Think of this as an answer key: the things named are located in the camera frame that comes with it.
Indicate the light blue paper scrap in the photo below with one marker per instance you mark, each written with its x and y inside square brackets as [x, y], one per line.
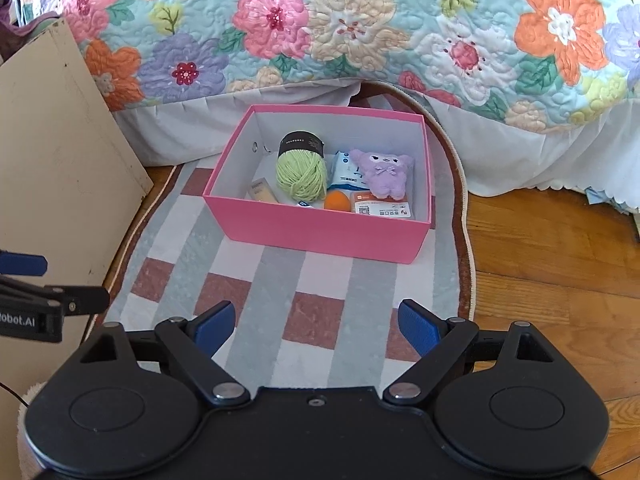
[596, 195]

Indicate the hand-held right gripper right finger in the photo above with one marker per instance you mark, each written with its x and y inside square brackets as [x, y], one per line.
[419, 327]

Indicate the green yarn ball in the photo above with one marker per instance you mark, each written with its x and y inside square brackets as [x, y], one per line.
[300, 175]

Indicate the pink cardboard box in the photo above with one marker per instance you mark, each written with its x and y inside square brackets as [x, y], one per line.
[320, 235]

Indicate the striped checked rug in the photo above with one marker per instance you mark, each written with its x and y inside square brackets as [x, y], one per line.
[240, 300]

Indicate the purple plush toy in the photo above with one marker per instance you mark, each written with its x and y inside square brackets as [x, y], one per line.
[382, 172]

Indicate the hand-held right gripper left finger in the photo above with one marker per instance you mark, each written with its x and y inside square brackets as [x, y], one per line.
[216, 327]

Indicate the blue wet wipes pack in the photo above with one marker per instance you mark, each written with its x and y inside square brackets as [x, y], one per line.
[342, 170]

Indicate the clear orange floss case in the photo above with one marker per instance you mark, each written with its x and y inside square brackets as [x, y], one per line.
[382, 207]

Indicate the floral quilt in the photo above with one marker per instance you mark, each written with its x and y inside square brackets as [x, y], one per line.
[350, 20]

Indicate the orange makeup sponge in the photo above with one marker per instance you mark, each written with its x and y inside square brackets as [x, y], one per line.
[337, 201]

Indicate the beige gold cosmetic bottle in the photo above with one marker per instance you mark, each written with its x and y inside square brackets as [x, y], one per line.
[262, 191]

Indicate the white bed skirt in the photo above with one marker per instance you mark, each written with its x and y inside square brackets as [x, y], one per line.
[525, 160]

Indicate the white wet wipe packet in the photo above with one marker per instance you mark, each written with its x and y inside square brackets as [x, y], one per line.
[306, 204]

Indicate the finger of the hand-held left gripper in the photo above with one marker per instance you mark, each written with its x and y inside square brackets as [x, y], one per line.
[85, 300]
[22, 264]

